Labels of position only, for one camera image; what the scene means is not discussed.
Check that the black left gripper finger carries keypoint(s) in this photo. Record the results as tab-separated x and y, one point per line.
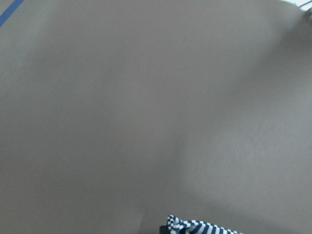
163	229

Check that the blue white striped polo shirt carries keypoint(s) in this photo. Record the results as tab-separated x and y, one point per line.
179	226

